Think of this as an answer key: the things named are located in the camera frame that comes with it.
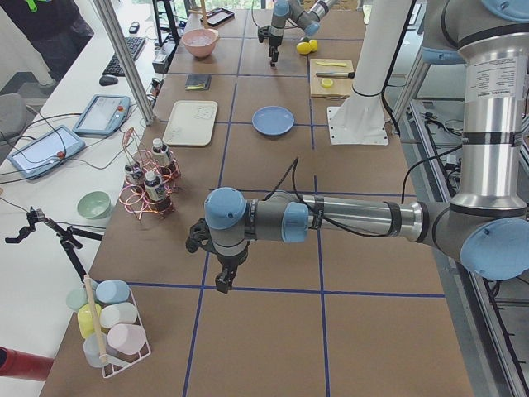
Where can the teach pendant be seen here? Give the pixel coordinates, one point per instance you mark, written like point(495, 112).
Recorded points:
point(103, 115)
point(45, 153)

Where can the white bear tray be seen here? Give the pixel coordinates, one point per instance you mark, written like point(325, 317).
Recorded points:
point(190, 123)

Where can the large yellow lemon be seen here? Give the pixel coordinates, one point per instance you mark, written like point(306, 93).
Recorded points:
point(304, 48)

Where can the red thermos bottle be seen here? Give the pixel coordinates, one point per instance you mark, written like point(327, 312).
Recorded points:
point(23, 365)

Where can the lemon half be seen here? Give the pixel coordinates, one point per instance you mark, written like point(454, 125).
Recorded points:
point(327, 83)

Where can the aluminium frame post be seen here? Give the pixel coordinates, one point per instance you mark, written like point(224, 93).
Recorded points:
point(112, 27)

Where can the black computer mouse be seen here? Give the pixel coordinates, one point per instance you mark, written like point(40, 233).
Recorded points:
point(108, 80)

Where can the copper wire bottle rack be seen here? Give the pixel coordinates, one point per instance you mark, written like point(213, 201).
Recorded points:
point(133, 196)

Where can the front right tea bottle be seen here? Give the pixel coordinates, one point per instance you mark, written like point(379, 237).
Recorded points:
point(160, 153)

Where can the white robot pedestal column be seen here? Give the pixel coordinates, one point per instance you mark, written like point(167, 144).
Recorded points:
point(388, 20)

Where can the yellow plastic knife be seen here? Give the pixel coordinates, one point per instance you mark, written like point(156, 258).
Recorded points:
point(335, 64)

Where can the far teach pendant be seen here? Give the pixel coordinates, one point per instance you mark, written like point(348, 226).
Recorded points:
point(103, 115)

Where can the green bowl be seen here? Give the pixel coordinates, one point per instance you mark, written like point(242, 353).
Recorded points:
point(94, 205)

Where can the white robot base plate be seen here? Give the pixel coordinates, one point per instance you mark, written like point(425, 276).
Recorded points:
point(365, 128)

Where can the steel handle knife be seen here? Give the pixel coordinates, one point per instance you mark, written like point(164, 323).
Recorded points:
point(336, 75)

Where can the pink bowl of ice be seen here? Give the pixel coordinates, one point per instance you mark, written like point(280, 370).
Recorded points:
point(200, 42)

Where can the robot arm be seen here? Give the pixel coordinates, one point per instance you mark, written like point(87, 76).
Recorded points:
point(293, 11)
point(483, 226)

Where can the blue plastic plate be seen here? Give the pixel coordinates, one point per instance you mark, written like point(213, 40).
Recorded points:
point(273, 120)

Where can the grey folded cloth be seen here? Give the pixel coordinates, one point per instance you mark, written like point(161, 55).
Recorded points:
point(198, 82)

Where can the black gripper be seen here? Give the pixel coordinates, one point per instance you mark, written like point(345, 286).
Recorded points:
point(274, 41)
point(230, 262)

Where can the near teach pendant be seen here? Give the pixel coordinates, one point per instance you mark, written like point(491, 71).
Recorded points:
point(45, 153)

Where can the small yellow lemon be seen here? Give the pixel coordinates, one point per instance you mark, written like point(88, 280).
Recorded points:
point(313, 45)

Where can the tea bottle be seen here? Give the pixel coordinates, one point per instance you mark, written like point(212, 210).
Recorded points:
point(155, 190)
point(160, 153)

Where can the front left tea bottle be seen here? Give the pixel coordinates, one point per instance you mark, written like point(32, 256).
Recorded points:
point(155, 190)

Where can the white wire cup rack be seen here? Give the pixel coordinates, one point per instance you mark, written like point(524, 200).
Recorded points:
point(109, 322)

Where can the wooden cutting board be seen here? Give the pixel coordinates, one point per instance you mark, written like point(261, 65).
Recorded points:
point(341, 87)

